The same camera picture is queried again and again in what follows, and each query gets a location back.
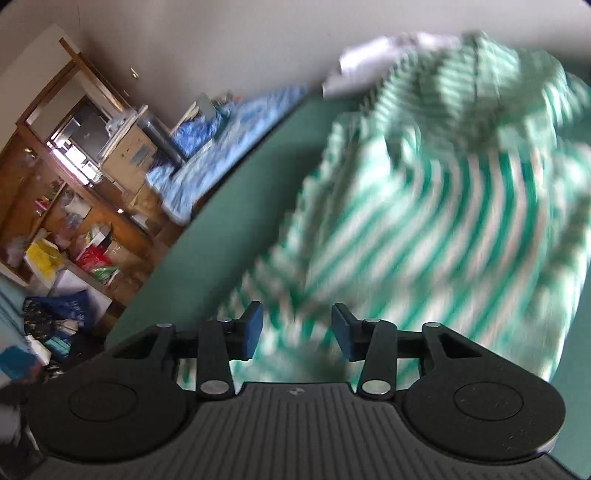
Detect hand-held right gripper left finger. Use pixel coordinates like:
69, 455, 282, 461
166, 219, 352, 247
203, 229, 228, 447
113, 301, 265, 400

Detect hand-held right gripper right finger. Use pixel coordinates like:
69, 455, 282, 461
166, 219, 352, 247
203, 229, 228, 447
331, 303, 485, 400

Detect green white striped shirt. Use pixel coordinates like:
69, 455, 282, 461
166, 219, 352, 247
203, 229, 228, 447
175, 30, 591, 393

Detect green table cover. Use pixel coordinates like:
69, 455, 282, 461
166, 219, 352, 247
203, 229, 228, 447
104, 95, 591, 476

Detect red bag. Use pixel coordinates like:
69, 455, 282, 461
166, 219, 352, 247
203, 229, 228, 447
76, 244, 114, 274

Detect blue floral towel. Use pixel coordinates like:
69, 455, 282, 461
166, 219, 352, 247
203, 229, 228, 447
145, 84, 309, 227

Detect dark blue bag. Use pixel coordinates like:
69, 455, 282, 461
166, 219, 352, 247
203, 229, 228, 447
23, 291, 90, 329

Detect dark grey cylinder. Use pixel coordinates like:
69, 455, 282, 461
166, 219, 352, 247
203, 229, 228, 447
139, 115, 188, 164

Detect cardboard box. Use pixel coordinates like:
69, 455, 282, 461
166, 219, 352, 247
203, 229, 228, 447
100, 124, 158, 178

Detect yellow bag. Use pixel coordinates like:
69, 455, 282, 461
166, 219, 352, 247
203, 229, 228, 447
23, 240, 63, 278

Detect wooden cabinet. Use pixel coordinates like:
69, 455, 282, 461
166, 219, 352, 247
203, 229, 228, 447
0, 37, 185, 324

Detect dark screen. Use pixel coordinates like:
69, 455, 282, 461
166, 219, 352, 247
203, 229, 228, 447
51, 99, 109, 160

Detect white folded shirt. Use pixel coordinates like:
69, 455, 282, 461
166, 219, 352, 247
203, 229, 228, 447
322, 33, 462, 97

